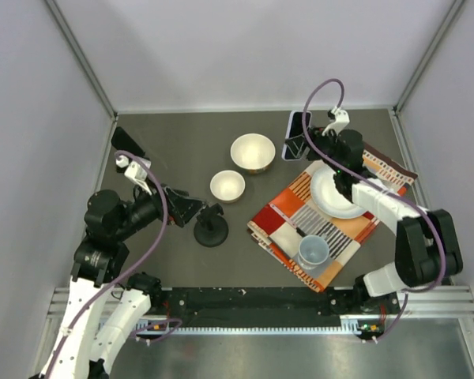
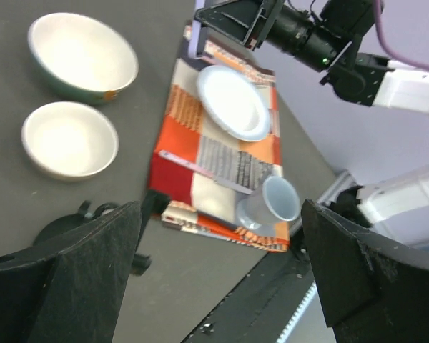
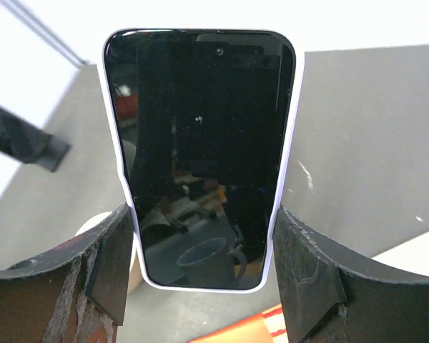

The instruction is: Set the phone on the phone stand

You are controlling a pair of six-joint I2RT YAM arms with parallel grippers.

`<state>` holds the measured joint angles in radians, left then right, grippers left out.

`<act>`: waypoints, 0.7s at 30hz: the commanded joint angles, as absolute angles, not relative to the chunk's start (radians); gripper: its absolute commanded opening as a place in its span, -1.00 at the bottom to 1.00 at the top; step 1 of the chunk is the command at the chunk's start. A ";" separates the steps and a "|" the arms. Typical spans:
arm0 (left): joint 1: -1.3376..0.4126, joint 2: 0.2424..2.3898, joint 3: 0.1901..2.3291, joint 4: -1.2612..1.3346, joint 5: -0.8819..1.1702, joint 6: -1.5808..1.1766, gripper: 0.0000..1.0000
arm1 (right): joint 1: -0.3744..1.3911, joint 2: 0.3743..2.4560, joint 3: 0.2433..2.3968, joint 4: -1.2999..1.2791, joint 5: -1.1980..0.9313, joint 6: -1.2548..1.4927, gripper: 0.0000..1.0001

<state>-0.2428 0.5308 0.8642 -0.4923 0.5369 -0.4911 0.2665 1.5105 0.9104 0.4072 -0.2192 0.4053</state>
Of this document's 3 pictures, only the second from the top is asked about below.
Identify black round-base phone holder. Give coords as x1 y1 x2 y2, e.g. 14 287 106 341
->
32 189 171 276

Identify small cream bowl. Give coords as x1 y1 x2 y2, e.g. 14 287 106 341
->
21 101 119 180

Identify large green bowl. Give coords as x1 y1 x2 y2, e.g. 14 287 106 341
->
27 12 139 105

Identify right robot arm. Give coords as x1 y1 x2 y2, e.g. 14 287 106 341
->
188 1 429 228

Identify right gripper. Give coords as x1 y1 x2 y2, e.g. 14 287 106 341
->
194 0 343 68

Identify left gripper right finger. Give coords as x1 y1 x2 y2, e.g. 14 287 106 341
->
301 200 429 342

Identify orange patterned cloth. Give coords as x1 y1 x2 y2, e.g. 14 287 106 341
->
148 38 290 252

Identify white plate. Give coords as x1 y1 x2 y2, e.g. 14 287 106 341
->
196 65 270 142

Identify grey cup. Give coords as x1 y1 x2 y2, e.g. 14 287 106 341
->
235 175 301 230

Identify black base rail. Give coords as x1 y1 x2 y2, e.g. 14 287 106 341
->
178 246 326 343

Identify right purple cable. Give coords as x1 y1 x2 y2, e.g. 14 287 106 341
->
373 0 429 76

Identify phone with lilac case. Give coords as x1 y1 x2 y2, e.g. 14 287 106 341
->
188 19 209 59

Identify pink handled knife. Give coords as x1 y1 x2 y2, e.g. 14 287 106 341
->
158 150 252 194

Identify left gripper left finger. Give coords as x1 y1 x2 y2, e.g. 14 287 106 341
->
0 202 142 342

